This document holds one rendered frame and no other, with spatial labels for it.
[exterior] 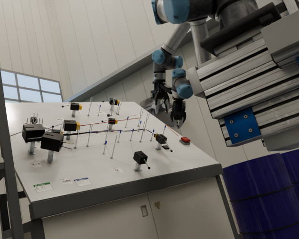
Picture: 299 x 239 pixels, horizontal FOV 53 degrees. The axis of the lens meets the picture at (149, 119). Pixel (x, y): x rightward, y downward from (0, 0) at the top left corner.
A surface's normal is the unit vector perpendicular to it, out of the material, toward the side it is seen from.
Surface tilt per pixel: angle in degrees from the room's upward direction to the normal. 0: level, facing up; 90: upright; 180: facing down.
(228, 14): 73
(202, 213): 90
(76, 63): 90
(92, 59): 90
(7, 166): 90
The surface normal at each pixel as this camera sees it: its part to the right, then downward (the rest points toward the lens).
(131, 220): 0.57, -0.36
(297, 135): -0.56, -0.07
